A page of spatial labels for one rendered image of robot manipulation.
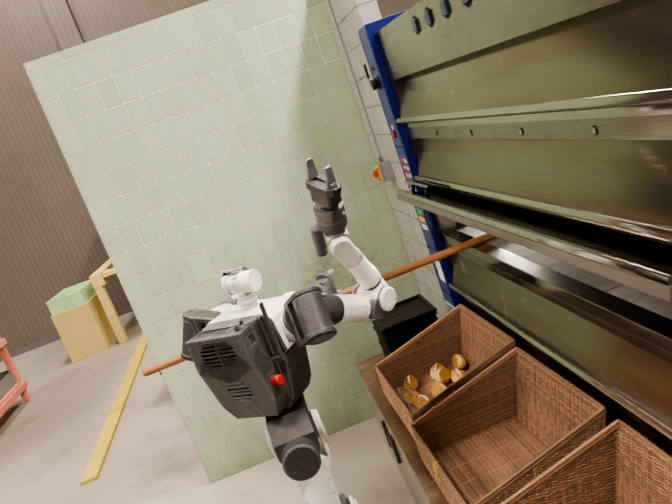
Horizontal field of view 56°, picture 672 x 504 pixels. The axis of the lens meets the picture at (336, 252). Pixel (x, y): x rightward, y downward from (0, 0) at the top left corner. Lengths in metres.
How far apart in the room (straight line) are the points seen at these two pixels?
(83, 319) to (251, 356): 6.60
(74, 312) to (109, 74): 5.00
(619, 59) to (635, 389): 0.84
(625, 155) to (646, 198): 0.12
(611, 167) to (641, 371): 0.54
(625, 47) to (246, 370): 1.20
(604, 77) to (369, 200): 2.49
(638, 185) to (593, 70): 0.25
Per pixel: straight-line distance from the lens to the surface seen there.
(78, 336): 8.39
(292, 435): 1.93
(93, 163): 3.70
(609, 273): 1.33
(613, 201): 1.50
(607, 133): 1.45
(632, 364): 1.79
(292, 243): 3.68
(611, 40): 1.38
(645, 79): 1.28
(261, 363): 1.81
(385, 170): 3.37
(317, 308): 1.79
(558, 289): 1.97
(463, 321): 2.94
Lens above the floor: 1.90
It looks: 13 degrees down
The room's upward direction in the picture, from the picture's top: 20 degrees counter-clockwise
